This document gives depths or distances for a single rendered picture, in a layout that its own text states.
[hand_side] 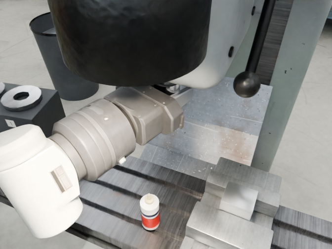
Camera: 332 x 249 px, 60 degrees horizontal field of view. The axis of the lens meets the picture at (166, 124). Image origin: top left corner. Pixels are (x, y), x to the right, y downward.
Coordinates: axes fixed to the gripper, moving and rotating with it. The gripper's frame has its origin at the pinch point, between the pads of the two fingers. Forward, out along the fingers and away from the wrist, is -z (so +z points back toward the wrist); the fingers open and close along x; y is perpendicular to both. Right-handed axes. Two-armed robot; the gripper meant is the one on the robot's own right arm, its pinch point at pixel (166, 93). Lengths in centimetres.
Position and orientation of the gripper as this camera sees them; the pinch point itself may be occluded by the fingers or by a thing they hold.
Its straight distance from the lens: 46.5
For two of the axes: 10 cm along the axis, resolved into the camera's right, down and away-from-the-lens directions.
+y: -0.1, 7.5, 6.6
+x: -7.5, -4.4, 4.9
